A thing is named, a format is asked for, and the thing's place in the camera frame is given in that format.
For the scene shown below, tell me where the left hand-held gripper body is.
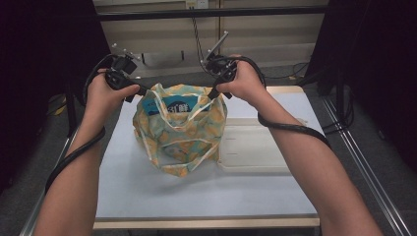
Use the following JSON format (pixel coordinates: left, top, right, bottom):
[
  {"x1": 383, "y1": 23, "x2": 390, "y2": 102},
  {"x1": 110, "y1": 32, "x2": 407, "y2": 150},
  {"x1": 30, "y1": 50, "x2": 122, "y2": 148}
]
[{"x1": 103, "y1": 43, "x2": 143, "y2": 91}]

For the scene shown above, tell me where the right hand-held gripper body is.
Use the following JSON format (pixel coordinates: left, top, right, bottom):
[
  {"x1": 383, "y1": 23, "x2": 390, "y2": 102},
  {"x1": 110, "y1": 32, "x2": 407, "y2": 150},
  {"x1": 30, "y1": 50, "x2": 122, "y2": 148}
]
[{"x1": 205, "y1": 30, "x2": 239, "y2": 87}]

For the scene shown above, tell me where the blue snack packet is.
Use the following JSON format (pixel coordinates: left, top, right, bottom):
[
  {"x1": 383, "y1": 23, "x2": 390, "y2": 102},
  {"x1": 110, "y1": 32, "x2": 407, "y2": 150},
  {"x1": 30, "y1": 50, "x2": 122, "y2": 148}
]
[{"x1": 141, "y1": 94, "x2": 210, "y2": 116}]

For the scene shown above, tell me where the orange-print teal shopping bag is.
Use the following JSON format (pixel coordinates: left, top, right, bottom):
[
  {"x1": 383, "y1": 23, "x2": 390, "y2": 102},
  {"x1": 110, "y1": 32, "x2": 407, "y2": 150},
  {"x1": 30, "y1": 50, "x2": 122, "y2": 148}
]
[{"x1": 132, "y1": 83, "x2": 229, "y2": 179}]

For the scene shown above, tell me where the white plastic tray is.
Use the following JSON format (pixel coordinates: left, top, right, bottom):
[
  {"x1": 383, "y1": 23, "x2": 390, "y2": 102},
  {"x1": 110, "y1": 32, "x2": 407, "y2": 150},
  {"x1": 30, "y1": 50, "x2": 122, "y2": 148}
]
[{"x1": 216, "y1": 117, "x2": 309, "y2": 174}]

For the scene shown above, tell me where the person's right hand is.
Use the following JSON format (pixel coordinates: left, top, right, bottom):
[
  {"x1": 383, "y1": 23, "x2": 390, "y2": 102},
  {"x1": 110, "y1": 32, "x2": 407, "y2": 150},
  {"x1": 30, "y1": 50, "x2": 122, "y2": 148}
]
[{"x1": 215, "y1": 53, "x2": 273, "y2": 111}]

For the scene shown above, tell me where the person's left hand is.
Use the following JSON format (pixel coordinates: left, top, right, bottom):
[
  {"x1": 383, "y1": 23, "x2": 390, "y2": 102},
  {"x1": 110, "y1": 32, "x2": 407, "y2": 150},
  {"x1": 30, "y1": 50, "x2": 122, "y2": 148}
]
[{"x1": 81, "y1": 68, "x2": 141, "y2": 130}]

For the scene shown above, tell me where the black horizontal bar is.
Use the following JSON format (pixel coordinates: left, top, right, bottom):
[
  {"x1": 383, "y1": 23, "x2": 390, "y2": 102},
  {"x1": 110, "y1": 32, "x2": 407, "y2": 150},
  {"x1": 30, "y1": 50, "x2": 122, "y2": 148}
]
[{"x1": 96, "y1": 5, "x2": 328, "y2": 23}]

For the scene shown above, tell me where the black curtain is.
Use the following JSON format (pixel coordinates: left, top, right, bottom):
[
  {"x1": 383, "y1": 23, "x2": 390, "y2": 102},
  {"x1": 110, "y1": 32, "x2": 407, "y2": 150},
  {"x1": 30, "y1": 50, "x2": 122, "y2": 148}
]
[
  {"x1": 303, "y1": 0, "x2": 417, "y2": 171},
  {"x1": 0, "y1": 0, "x2": 124, "y2": 198}
]

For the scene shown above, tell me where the wooden table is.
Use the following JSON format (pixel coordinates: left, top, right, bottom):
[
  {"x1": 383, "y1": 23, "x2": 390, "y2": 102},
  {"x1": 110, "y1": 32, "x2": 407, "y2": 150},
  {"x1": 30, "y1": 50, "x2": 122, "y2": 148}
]
[{"x1": 92, "y1": 86, "x2": 321, "y2": 230}]

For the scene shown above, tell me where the black hanging wall cable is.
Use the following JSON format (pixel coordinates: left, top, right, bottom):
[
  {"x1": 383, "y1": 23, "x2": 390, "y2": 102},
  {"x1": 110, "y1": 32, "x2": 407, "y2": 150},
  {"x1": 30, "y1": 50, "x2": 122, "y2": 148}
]
[{"x1": 191, "y1": 16, "x2": 309, "y2": 88}]

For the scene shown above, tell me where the white wall socket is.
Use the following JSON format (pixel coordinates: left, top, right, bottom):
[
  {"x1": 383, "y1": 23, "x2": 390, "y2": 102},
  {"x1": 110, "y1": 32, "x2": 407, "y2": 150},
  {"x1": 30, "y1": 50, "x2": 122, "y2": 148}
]
[{"x1": 185, "y1": 0, "x2": 209, "y2": 10}]

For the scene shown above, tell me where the right hand-held gripper cable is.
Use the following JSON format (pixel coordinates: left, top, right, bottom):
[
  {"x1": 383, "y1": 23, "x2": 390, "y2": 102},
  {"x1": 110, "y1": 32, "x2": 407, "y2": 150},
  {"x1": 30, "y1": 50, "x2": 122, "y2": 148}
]
[{"x1": 225, "y1": 55, "x2": 332, "y2": 150}]

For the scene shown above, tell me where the black floor cable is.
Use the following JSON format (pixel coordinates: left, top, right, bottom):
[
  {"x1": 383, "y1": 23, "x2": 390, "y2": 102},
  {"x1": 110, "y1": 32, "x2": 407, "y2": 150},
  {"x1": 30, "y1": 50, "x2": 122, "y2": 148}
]
[{"x1": 323, "y1": 91, "x2": 356, "y2": 135}]

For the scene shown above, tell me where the metal floor rail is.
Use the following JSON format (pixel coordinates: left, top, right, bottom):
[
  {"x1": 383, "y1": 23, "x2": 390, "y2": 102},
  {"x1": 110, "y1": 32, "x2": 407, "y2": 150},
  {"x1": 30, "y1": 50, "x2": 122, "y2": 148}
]
[
  {"x1": 19, "y1": 129, "x2": 82, "y2": 236},
  {"x1": 321, "y1": 96, "x2": 411, "y2": 236}
]

